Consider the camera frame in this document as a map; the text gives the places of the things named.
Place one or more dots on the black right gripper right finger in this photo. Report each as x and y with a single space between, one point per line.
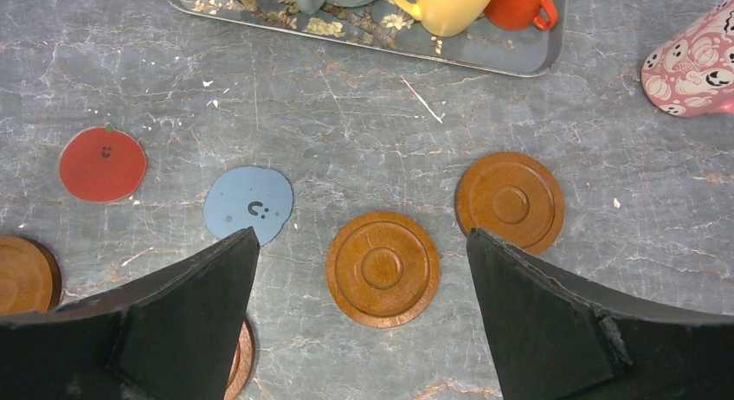
556 335

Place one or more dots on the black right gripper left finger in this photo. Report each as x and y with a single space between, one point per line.
170 334

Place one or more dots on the blue round coaster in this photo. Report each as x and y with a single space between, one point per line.
249 196

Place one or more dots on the glossy wooden ridged coaster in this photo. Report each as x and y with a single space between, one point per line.
30 276

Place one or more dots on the red round coaster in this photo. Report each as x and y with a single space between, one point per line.
102 165

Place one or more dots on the green floral serving tray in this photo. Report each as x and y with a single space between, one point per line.
381 25

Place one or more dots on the small orange cup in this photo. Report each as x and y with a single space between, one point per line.
519 14

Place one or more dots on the pink floral patterned mug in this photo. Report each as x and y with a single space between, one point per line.
692 73

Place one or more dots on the yellow ceramic mug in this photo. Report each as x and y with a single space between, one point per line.
444 18

